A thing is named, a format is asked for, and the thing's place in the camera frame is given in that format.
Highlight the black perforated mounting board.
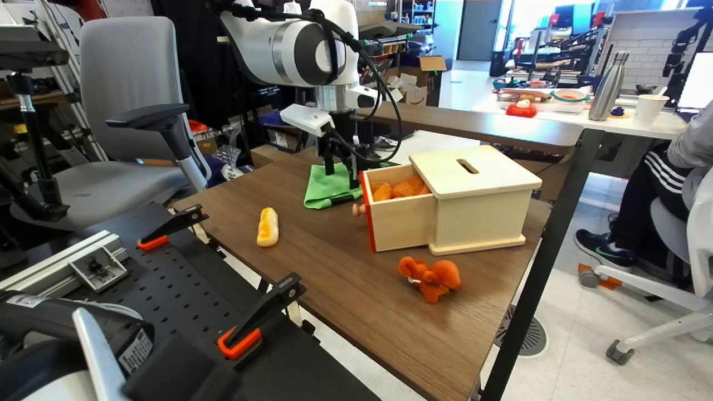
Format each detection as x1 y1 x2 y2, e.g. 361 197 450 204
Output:
68 204 384 401

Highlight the round floor drain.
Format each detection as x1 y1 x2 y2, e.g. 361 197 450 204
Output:
515 319 551 358

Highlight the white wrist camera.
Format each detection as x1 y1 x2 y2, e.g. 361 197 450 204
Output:
279 103 338 140

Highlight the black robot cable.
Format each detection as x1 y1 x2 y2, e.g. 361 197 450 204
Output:
314 8 408 169

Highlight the white office chair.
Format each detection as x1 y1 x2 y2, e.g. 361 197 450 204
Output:
577 166 713 367

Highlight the stainless steel bottle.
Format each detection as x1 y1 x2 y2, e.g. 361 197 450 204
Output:
587 50 633 126

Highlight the small black orange clamp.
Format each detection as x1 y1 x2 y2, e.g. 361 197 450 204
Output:
133 206 211 254

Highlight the black tripod stand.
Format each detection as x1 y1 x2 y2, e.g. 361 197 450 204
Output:
0 29 76 226

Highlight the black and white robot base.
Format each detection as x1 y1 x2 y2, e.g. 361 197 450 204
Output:
0 293 160 401

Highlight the wooden drawer with orange rim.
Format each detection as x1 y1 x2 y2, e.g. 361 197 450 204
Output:
352 162 437 254

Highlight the long brown desk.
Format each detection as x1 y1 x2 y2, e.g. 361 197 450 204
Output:
353 100 591 161

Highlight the white paper cup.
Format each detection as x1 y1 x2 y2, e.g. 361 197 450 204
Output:
633 92 670 128

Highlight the grey office chair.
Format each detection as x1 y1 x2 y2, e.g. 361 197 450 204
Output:
8 16 213 235

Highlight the white perforated panel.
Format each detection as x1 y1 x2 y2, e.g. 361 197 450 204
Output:
591 8 708 96

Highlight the orange plush toy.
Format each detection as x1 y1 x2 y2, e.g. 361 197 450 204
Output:
396 254 463 307

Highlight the green towel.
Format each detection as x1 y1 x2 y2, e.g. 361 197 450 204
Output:
301 161 365 211

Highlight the open laptop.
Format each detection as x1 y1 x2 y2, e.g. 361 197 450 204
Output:
673 51 713 119

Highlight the aluminium rail with bracket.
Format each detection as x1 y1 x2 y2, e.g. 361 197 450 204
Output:
0 230 132 296

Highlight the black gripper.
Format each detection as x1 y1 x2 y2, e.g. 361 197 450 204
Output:
318 109 367 189

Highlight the seated person in tracksuit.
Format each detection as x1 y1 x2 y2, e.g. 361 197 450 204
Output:
572 98 713 270

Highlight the wooden box with slot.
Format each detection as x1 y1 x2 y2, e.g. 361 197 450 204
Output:
408 143 545 259

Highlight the large black orange clamp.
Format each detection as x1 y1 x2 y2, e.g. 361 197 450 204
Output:
215 272 307 364

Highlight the yellow toy banana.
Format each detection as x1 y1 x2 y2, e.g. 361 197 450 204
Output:
253 206 282 250

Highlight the black metal desk leg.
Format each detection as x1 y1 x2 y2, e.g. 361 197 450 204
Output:
477 129 606 401

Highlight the red object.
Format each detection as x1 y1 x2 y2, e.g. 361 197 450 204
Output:
506 98 538 120

